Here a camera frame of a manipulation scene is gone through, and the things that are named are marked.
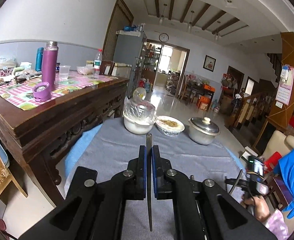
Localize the dark chopstick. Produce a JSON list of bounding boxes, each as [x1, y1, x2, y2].
[[146, 133, 153, 231], [229, 170, 243, 195]]

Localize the pink sleeved forearm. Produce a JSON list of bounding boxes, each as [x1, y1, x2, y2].
[[263, 209, 289, 240]]

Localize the person's right hand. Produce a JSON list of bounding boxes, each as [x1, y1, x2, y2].
[[242, 196, 271, 223]]

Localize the patterned bowl with food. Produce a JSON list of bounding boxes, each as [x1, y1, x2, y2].
[[156, 115, 184, 137]]

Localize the steel pot with lid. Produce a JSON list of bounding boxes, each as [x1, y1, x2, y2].
[[188, 117, 220, 145]]

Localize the white bowl with plastic bag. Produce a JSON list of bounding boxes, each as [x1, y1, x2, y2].
[[123, 98, 156, 135]]

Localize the small round yellow fan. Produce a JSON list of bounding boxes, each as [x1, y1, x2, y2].
[[132, 87, 146, 101]]

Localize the dark dining table far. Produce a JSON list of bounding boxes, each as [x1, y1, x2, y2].
[[186, 81, 215, 110]]

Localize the dark carved wooden table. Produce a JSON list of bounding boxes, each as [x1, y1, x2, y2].
[[0, 77, 128, 206]]

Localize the white chest freezer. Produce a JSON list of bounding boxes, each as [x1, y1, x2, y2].
[[84, 61, 132, 78]]

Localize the clear plastic water bottle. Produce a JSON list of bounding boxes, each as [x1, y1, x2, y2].
[[93, 49, 103, 75]]

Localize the purple thermos lid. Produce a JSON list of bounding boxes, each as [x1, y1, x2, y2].
[[32, 82, 51, 102]]

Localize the clear plastic cup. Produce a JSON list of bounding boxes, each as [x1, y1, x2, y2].
[[59, 65, 70, 81]]

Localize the grey refrigerator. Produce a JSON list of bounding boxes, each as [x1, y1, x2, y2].
[[113, 31, 147, 98]]

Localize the pink checkered table mat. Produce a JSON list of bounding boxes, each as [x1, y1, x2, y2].
[[0, 70, 119, 111]]

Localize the purple thermos bottle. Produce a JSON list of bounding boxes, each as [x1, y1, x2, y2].
[[42, 41, 58, 92]]

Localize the blue thermos bottle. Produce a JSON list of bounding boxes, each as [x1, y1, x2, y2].
[[35, 47, 44, 72]]

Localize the wall calendar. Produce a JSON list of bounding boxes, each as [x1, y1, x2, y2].
[[276, 65, 294, 106]]

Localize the framed wall picture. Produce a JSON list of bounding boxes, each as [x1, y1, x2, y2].
[[203, 55, 216, 72]]

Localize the round wall clock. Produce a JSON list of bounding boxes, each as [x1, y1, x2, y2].
[[158, 33, 169, 43]]

